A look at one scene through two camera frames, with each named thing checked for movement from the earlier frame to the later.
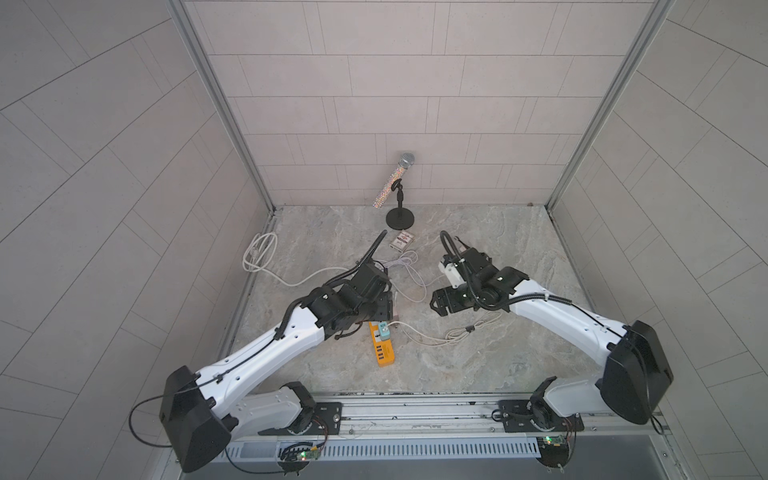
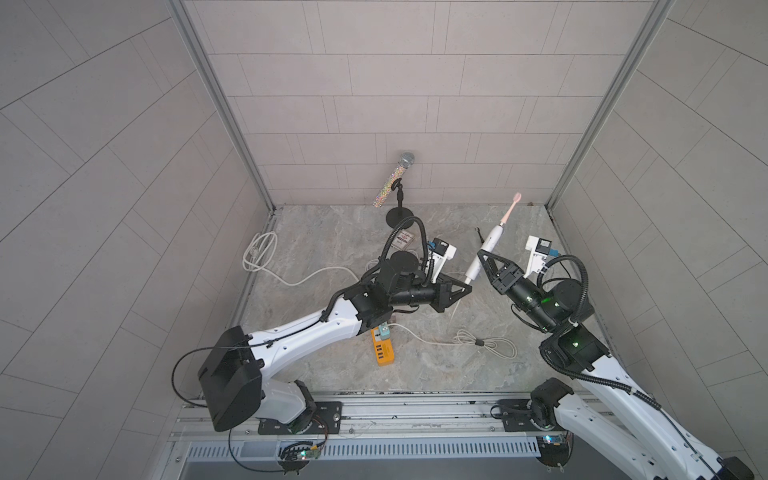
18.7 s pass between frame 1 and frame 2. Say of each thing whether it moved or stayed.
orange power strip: stayed
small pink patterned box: stayed
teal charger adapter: stayed
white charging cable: moved
